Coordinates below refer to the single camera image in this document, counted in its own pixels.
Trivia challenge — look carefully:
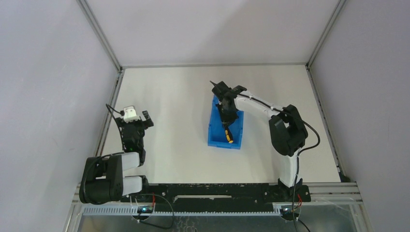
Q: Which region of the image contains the black yellow handled screwdriver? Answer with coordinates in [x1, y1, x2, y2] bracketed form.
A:
[224, 125, 234, 144]

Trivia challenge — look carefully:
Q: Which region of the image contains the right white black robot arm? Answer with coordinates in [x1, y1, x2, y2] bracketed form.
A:
[212, 81, 308, 201]

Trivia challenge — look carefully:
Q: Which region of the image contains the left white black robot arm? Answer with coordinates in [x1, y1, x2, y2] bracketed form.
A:
[79, 107, 154, 205]

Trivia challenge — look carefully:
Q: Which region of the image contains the blue plastic bin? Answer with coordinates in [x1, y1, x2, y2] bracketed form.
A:
[207, 96, 244, 150]

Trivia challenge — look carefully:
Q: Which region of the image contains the left controller circuit board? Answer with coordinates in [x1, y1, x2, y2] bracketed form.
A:
[137, 206, 153, 214]

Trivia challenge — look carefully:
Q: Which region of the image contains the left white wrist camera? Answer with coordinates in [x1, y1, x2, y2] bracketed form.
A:
[123, 106, 141, 123]

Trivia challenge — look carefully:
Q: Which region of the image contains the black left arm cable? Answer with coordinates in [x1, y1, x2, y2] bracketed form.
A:
[105, 103, 126, 151]

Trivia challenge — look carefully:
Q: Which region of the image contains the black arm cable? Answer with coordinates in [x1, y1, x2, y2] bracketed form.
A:
[105, 103, 126, 151]
[238, 93, 321, 232]

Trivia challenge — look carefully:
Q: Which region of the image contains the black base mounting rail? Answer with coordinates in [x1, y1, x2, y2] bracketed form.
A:
[121, 183, 311, 212]

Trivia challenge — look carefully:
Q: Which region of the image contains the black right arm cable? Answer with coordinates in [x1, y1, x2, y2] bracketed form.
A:
[238, 93, 321, 232]

